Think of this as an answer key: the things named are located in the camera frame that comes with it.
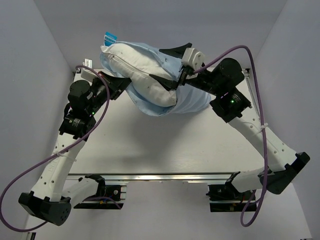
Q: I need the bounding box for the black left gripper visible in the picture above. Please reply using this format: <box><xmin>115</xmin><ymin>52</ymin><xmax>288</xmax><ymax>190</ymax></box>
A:
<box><xmin>86</xmin><ymin>71</ymin><xmax>132</xmax><ymax>116</ymax></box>

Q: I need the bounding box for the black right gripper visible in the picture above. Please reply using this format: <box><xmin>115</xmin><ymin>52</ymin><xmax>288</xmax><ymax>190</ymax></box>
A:
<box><xmin>149</xmin><ymin>42</ymin><xmax>223</xmax><ymax>97</ymax></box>

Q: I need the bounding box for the white pillow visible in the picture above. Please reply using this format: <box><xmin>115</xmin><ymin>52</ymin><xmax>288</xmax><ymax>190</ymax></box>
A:
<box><xmin>100</xmin><ymin>43</ymin><xmax>177</xmax><ymax>107</ymax></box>

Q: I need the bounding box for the light blue pillowcase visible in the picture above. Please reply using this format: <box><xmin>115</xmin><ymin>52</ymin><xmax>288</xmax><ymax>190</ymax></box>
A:
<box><xmin>99</xmin><ymin>41</ymin><xmax>211</xmax><ymax>117</ymax></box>

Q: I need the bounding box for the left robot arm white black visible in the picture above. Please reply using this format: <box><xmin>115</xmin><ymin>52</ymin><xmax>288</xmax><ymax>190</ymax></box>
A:
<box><xmin>18</xmin><ymin>71</ymin><xmax>131</xmax><ymax>226</ymax></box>

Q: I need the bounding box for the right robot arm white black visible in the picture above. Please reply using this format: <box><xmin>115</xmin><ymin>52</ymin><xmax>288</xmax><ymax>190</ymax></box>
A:
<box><xmin>151</xmin><ymin>43</ymin><xmax>310</xmax><ymax>200</ymax></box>

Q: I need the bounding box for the blue pillow tag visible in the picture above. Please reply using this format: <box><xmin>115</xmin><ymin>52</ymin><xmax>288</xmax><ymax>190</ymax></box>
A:
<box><xmin>103</xmin><ymin>31</ymin><xmax>118</xmax><ymax>47</ymax></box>

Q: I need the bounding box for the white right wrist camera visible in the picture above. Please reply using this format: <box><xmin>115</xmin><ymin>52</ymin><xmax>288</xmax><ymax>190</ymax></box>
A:
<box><xmin>181</xmin><ymin>47</ymin><xmax>205</xmax><ymax>71</ymax></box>

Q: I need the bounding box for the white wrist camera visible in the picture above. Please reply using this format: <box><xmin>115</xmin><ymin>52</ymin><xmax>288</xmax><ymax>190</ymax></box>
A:
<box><xmin>181</xmin><ymin>47</ymin><xmax>205</xmax><ymax>71</ymax></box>
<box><xmin>80</xmin><ymin>58</ymin><xmax>97</xmax><ymax>83</ymax></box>

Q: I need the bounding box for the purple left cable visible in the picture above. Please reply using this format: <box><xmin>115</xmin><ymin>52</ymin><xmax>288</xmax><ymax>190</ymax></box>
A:
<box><xmin>0</xmin><ymin>64</ymin><xmax>111</xmax><ymax>232</ymax></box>

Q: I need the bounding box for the purple cable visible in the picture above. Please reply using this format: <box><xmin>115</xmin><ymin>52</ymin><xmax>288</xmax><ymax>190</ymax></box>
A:
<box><xmin>193</xmin><ymin>44</ymin><xmax>270</xmax><ymax>228</ymax></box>
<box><xmin>0</xmin><ymin>64</ymin><xmax>111</xmax><ymax>232</ymax></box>

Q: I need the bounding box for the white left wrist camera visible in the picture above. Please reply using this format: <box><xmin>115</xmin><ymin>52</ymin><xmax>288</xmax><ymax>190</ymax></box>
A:
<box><xmin>80</xmin><ymin>58</ymin><xmax>97</xmax><ymax>83</ymax></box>

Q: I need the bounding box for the aluminium table front rail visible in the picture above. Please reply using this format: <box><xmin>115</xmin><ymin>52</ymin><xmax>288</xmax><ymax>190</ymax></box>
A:
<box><xmin>67</xmin><ymin>172</ymin><xmax>241</xmax><ymax>182</ymax></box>

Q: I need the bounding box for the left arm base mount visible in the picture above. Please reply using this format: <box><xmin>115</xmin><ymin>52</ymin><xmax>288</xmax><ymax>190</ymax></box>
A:
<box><xmin>74</xmin><ymin>174</ymin><xmax>127</xmax><ymax>210</ymax></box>

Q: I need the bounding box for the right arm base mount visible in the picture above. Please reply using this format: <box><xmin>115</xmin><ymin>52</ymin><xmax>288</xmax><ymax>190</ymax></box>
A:
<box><xmin>205</xmin><ymin>171</ymin><xmax>258</xmax><ymax>213</ymax></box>

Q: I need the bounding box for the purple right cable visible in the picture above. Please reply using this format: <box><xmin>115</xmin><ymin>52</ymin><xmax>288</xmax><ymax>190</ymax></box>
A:
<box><xmin>193</xmin><ymin>44</ymin><xmax>270</xmax><ymax>228</ymax></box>

